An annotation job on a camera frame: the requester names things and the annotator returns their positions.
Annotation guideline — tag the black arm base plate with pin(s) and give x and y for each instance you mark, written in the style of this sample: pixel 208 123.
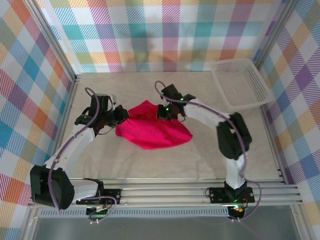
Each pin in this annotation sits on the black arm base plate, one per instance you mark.
pixel 216 195
pixel 115 196

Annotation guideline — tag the aluminium frame post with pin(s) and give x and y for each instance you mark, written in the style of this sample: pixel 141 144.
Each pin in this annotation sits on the aluminium frame post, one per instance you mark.
pixel 51 40
pixel 273 35

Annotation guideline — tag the aluminium table side rail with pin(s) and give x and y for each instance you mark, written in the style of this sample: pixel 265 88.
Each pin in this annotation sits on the aluminium table side rail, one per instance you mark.
pixel 271 142
pixel 70 96

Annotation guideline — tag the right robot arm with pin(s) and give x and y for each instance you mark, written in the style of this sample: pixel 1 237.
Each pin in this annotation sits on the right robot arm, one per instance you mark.
pixel 230 140

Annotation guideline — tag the red t-shirt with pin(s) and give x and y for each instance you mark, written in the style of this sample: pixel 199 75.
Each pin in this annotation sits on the red t-shirt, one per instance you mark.
pixel 155 132

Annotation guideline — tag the aluminium mounting rail beam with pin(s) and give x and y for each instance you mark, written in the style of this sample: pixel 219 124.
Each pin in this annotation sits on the aluminium mounting rail beam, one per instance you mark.
pixel 162 192

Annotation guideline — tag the white plastic mesh basket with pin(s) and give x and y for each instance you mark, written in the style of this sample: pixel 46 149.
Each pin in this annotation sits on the white plastic mesh basket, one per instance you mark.
pixel 240 82

